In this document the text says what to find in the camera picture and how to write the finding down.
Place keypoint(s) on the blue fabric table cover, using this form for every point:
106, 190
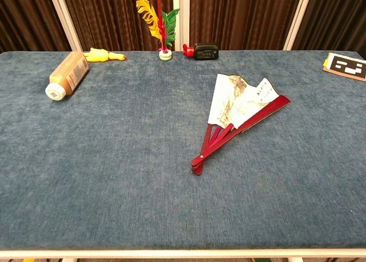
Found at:
114, 159

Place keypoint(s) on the black ink bottle red cap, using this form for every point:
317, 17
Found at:
206, 51

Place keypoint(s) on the colourful feather shuttlecock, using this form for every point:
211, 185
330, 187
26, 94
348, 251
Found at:
165, 55

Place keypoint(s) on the red ribbed paper folding fan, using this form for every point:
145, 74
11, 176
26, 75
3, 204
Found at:
243, 101

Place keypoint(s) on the board with black-white marker tag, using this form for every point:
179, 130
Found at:
347, 66

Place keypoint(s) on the brown curtain partition panel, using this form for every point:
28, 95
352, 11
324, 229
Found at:
108, 19
25, 16
243, 16
337, 19

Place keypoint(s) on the yellow rubber chicken toy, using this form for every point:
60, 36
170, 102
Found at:
98, 56

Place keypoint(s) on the brown bottle with white cap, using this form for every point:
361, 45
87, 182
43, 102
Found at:
68, 73

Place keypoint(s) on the white table frame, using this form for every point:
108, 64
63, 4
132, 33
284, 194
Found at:
171, 254

